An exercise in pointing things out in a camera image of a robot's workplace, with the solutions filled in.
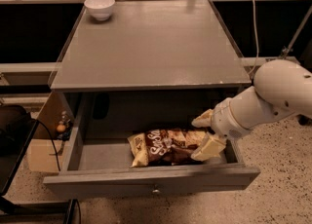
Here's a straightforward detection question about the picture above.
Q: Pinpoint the grey wooden cabinet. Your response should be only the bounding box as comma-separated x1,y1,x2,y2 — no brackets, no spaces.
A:
51,0,250,131

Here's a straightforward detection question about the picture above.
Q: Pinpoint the black chair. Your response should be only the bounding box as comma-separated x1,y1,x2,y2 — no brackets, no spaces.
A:
0,105,36,196

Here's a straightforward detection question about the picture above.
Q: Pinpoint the black cable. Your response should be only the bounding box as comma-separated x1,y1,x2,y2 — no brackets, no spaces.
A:
30,118,62,172

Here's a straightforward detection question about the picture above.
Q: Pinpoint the grey open top drawer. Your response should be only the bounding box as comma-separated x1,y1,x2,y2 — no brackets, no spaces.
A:
44,92,260,199

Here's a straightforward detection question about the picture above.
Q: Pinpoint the brown chip bag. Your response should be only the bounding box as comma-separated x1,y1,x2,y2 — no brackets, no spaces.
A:
128,129,207,168

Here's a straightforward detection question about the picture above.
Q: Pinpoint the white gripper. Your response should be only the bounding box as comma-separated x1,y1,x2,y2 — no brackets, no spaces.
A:
191,98,251,162

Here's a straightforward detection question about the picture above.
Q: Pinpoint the small orange ball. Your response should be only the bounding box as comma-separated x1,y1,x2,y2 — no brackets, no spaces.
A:
57,125,66,133

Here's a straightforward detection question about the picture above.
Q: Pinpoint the white ceramic bowl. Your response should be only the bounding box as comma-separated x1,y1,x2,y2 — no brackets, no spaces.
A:
84,0,115,20

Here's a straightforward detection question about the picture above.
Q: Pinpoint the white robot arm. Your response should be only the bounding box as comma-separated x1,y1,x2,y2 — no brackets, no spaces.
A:
191,59,312,162

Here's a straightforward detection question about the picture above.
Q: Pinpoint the cardboard box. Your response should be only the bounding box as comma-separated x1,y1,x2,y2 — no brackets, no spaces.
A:
26,92,75,173

